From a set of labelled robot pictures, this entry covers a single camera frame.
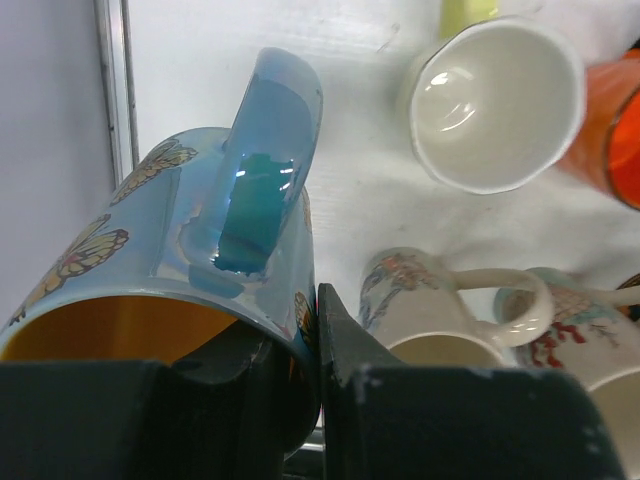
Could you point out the black mug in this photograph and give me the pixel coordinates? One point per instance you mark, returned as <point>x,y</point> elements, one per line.
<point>631,282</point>

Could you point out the orange mug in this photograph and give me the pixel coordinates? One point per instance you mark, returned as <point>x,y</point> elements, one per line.
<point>605,153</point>

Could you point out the pale yellow mug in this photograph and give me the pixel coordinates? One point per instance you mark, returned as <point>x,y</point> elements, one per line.
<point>489,108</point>

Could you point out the cream floral mug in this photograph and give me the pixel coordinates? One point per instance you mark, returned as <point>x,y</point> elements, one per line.
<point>412,305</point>

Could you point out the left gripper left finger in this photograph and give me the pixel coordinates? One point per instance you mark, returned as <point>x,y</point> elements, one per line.
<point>232,409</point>

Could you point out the beige floral mug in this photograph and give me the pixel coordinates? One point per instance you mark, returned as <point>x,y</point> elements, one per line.
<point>592,338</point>

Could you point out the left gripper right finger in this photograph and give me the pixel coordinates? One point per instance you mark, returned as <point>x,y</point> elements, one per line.
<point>384,419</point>

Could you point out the blue teal mug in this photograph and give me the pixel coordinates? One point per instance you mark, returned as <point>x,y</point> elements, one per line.
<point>211,230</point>

